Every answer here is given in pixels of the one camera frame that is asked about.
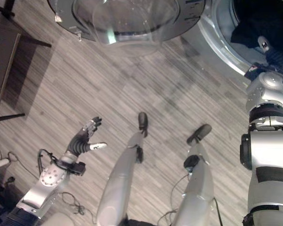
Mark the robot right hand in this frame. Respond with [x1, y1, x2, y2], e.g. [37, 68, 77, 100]
[257, 35, 283, 77]

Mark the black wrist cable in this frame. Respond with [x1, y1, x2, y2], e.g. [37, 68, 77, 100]
[37, 148, 60, 176]

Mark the silver front-load washer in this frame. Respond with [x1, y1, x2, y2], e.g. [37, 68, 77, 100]
[180, 0, 283, 82]

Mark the robot leg silver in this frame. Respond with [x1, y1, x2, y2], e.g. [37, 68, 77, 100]
[96, 112, 149, 226]
[171, 124, 215, 226]

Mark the round glass washer door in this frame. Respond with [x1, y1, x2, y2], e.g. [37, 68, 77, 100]
[47, 0, 206, 57]

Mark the dark laundry garment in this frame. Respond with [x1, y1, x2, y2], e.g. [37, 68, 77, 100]
[230, 0, 283, 50]

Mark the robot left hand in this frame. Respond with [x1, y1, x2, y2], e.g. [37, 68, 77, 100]
[65, 116, 108, 157]

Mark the dark wooden table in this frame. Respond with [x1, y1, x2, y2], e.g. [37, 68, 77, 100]
[0, 0, 53, 129]

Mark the robot left leg silver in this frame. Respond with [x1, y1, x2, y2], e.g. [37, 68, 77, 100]
[96, 112, 149, 226]

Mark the robot right leg silver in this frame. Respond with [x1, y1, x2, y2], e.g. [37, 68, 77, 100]
[171, 124, 215, 226]

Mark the black plug with cord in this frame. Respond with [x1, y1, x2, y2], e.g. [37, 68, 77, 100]
[3, 176, 16, 189]

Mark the thin black floor cable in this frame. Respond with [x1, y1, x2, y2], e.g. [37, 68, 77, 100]
[157, 173, 191, 224]
[60, 191, 97, 224]

